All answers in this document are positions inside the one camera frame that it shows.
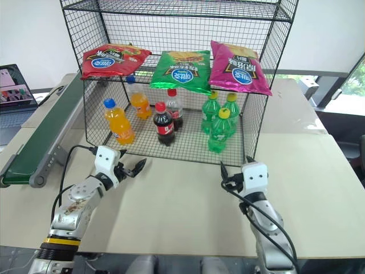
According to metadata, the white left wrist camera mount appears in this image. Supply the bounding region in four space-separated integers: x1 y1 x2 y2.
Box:
94 145 122 190

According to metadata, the cola bottle red cap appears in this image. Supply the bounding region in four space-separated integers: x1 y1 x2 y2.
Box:
165 88 184 132
153 102 176 147

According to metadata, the magenta chip bag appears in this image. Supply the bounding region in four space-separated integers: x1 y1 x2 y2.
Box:
208 40 273 96

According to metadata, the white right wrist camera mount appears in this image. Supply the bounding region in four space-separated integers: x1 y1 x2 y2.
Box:
241 162 269 198

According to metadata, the green soda bottle yellow cap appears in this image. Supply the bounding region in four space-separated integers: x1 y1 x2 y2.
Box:
207 107 237 155
222 92 241 130
201 91 222 135

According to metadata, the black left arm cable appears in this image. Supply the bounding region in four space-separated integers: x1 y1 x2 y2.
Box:
50 144 96 226

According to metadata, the red chip bag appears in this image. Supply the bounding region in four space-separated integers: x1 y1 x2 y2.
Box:
80 43 152 81

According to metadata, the green chip bag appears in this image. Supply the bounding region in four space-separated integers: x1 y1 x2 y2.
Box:
149 50 213 96

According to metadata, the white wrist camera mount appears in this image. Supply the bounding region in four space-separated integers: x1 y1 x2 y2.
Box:
241 162 269 198
94 145 122 190

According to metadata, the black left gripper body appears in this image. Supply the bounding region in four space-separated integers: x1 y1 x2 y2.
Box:
114 162 135 182

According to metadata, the black wire mesh shelf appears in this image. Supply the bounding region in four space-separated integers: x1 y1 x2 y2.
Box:
59 0 299 168

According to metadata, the open laptop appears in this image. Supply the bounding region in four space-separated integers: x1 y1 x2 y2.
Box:
0 63 39 147

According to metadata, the green conveyor belt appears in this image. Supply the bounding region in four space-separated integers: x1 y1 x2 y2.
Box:
0 73 87 190

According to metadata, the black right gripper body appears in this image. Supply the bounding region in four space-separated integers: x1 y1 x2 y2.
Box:
221 172 244 192

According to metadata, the black cable with plug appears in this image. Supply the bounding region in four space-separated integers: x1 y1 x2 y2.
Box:
38 86 64 107

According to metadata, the dark side desk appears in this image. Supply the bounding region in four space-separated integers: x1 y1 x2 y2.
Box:
315 108 365 174

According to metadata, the orange soda bottle blue cap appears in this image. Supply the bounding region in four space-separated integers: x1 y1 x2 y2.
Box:
125 75 153 120
103 98 136 146

